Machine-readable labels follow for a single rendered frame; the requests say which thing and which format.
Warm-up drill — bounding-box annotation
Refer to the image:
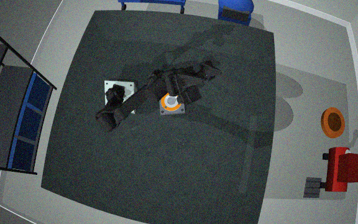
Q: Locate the orange round plate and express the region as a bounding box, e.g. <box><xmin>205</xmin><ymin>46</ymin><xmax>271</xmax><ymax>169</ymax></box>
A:
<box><xmin>161</xmin><ymin>93</ymin><xmax>181</xmax><ymax>111</ymax></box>

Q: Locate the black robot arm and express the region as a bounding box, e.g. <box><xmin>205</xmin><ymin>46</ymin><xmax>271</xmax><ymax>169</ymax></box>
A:
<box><xmin>95</xmin><ymin>67</ymin><xmax>202</xmax><ymax>133</ymax></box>

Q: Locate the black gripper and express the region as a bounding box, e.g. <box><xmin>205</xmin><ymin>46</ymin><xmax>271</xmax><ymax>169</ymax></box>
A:
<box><xmin>165</xmin><ymin>60</ymin><xmax>221</xmax><ymax>96</ymax></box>

